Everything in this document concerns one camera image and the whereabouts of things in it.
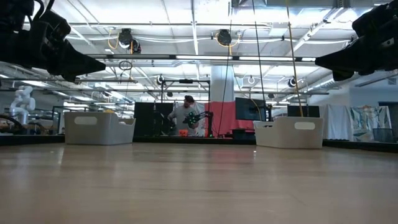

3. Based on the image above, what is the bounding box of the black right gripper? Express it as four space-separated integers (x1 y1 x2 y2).
315 1 398 82

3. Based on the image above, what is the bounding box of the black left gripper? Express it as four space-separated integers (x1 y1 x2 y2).
0 12 106 82

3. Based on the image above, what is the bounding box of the grey ceiling pipe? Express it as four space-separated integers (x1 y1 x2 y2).
0 77 139 84

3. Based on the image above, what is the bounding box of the white cloth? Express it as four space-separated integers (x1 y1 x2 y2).
320 104 354 141

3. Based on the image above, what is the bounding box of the patterned cloth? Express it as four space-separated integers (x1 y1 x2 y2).
349 105 392 142

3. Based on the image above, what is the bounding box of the black monitor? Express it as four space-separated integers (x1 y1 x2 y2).
286 105 321 118
235 97 267 121

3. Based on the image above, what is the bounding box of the light grey plastic basket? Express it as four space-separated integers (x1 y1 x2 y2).
253 116 325 149
63 111 137 146

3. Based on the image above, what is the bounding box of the black panel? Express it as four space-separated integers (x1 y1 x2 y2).
134 101 175 137

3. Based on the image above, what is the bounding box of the person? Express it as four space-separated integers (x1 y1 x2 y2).
167 95 200 137

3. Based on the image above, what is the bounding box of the red panel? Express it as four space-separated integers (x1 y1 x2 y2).
204 101 255 137

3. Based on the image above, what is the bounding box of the white building column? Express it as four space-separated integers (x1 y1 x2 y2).
210 65 234 103

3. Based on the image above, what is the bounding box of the silver ventilation duct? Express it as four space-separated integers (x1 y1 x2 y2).
310 67 398 91

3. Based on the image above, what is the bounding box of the yellow hanging cord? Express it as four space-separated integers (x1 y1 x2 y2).
285 0 304 118

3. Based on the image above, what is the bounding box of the black wire basket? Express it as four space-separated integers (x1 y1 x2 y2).
372 127 395 143

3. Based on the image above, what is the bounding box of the black hanging cable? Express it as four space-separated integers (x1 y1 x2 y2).
251 0 269 122
216 0 233 137

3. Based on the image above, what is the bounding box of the black gantry frame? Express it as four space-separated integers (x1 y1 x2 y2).
160 78 211 138

